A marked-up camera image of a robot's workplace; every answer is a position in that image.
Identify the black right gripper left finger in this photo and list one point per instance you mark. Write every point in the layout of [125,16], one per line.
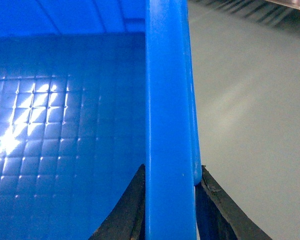
[127,219]

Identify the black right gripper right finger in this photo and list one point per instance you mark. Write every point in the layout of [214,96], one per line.
[218,217]

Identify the blue plastic crate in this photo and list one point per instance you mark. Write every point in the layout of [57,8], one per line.
[91,92]

